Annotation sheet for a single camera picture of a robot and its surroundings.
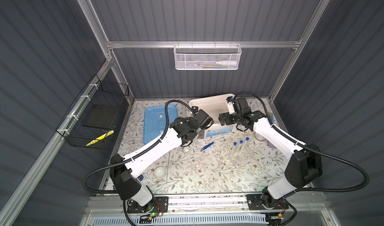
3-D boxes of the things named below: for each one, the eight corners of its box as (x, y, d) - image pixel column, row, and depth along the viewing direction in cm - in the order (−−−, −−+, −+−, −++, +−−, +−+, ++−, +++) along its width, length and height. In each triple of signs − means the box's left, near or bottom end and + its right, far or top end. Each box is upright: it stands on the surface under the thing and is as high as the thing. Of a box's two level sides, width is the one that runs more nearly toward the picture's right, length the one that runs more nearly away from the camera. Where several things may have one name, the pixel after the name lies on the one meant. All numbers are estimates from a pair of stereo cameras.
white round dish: (153, 178, 84) (153, 177, 82) (155, 168, 87) (154, 166, 86) (165, 178, 84) (164, 177, 82) (166, 168, 87) (166, 166, 86)
